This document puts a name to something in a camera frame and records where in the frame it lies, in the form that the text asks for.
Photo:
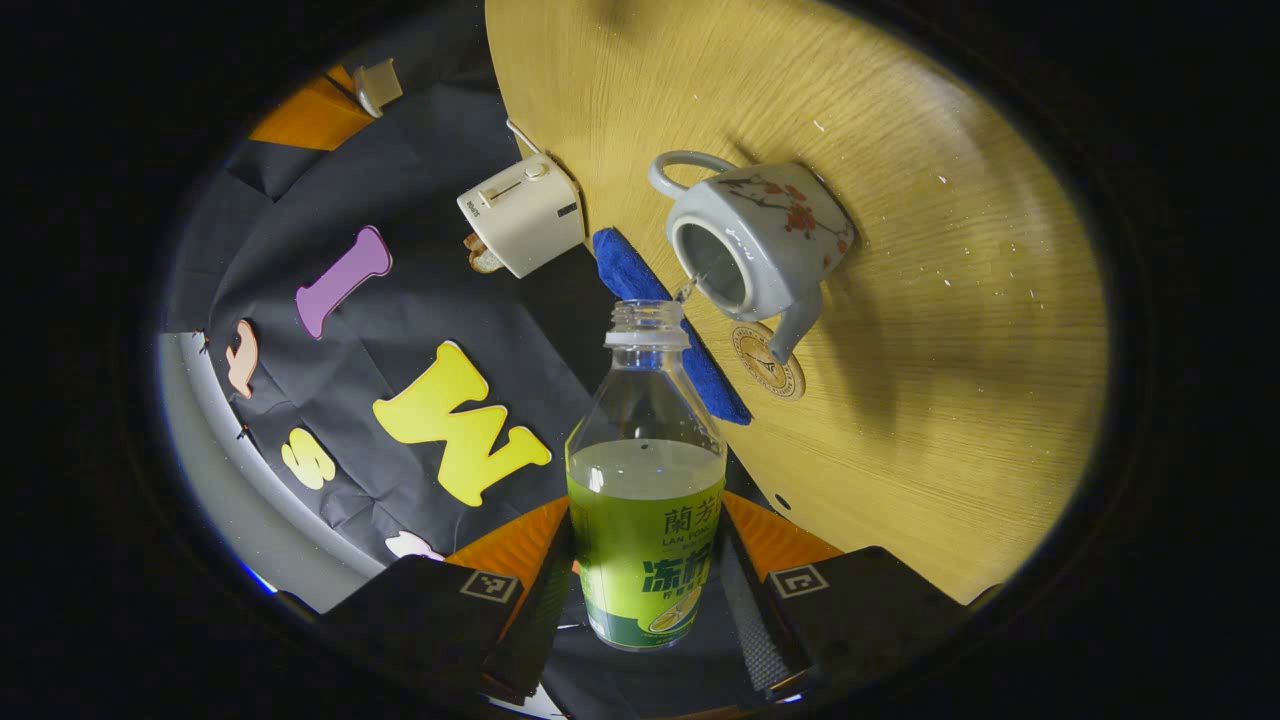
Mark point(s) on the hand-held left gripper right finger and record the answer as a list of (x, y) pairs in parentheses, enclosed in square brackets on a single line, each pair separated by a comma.
[(765, 630)]

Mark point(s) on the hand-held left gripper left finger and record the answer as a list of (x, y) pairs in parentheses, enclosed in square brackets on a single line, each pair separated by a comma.
[(535, 620)]

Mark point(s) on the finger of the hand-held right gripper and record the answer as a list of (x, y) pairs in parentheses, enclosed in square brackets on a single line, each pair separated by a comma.
[(310, 120)]

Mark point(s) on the green label water bottle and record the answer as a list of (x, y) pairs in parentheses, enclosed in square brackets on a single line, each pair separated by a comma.
[(645, 540)]

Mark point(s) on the round wooden coaster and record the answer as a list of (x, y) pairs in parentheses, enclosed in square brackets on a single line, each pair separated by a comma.
[(778, 380)]

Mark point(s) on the white floral teacup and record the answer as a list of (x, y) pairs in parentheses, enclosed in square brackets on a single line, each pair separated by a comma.
[(770, 230)]

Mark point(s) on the black backdrop cloth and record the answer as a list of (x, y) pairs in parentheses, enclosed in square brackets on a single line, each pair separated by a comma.
[(420, 200)]

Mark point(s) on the toast slice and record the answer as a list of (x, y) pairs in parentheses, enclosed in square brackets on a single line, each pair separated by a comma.
[(485, 260)]

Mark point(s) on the white toaster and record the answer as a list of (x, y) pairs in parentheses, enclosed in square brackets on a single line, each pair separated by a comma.
[(525, 215)]

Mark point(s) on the blue towel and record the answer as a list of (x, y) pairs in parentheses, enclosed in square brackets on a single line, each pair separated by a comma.
[(620, 265)]

